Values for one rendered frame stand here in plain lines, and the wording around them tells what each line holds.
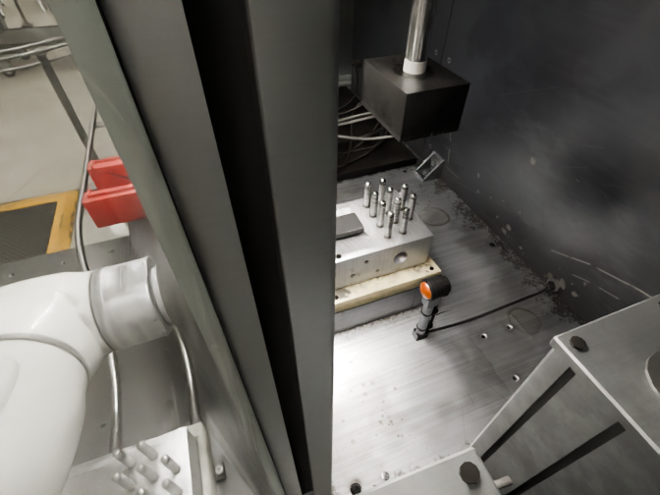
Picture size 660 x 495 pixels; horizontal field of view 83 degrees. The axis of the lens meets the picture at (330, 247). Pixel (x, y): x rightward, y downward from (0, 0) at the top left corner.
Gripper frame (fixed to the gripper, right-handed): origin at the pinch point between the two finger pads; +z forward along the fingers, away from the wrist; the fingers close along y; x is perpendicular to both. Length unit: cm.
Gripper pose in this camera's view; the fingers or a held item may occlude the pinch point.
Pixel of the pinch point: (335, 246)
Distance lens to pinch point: 46.0
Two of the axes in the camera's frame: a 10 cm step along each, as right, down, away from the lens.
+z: 9.4, -2.6, 2.4
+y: -0.1, -7.0, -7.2
